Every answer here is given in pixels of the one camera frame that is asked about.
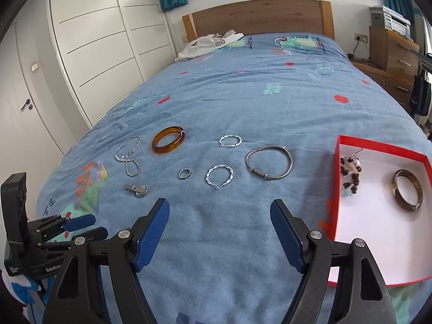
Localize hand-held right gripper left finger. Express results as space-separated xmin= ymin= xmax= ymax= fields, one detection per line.
xmin=42 ymin=198 xmax=171 ymax=324

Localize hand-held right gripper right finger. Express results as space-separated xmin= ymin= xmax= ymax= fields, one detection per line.
xmin=270 ymin=199 xmax=399 ymax=324

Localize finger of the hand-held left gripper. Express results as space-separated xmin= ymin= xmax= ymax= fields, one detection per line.
xmin=29 ymin=214 xmax=97 ymax=236
xmin=37 ymin=227 xmax=109 ymax=249

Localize small silver metal clasp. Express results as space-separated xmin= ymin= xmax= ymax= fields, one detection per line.
xmin=124 ymin=184 xmax=149 ymax=198

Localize rhinestone chain necklace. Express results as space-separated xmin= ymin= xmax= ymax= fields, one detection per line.
xmin=115 ymin=136 xmax=141 ymax=177

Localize red cardboard box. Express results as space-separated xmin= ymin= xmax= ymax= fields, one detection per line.
xmin=327 ymin=135 xmax=432 ymax=288

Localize twisted silver hoop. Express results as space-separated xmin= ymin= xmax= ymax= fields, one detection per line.
xmin=219 ymin=134 xmax=243 ymax=148
xmin=205 ymin=164 xmax=234 ymax=189

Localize amber resin bangle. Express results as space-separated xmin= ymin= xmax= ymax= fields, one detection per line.
xmin=151 ymin=126 xmax=186 ymax=155

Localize person's left forearm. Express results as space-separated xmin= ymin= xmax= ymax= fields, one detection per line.
xmin=0 ymin=268 xmax=46 ymax=324

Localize thin silver bangle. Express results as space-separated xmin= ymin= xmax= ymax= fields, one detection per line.
xmin=245 ymin=145 xmax=293 ymax=181

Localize white door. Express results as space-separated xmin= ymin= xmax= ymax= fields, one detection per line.
xmin=0 ymin=17 xmax=78 ymax=183

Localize blue printed blanket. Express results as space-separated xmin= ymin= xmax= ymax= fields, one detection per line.
xmin=25 ymin=34 xmax=432 ymax=324

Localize wooden bedside table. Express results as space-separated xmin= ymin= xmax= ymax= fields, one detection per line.
xmin=351 ymin=61 xmax=416 ymax=112

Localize white wardrobe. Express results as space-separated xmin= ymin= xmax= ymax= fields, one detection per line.
xmin=47 ymin=0 xmax=176 ymax=129

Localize dark hanging bag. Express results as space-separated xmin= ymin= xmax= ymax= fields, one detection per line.
xmin=409 ymin=71 xmax=432 ymax=117

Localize white garment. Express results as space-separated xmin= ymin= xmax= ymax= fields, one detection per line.
xmin=174 ymin=30 xmax=244 ymax=63

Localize wooden chest of drawers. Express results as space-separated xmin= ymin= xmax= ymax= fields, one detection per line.
xmin=368 ymin=25 xmax=421 ymax=82

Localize wooden headboard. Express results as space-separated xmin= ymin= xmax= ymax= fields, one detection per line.
xmin=182 ymin=0 xmax=335 ymax=43

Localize glass desk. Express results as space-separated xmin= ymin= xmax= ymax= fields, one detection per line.
xmin=413 ymin=51 xmax=432 ymax=75

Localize grey printer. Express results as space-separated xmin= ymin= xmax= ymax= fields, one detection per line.
xmin=369 ymin=6 xmax=412 ymax=38

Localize brown beaded bracelet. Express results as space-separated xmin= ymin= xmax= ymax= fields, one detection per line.
xmin=339 ymin=154 xmax=363 ymax=193

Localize black power cable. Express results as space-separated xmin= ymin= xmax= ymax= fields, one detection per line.
xmin=347 ymin=39 xmax=372 ymax=65

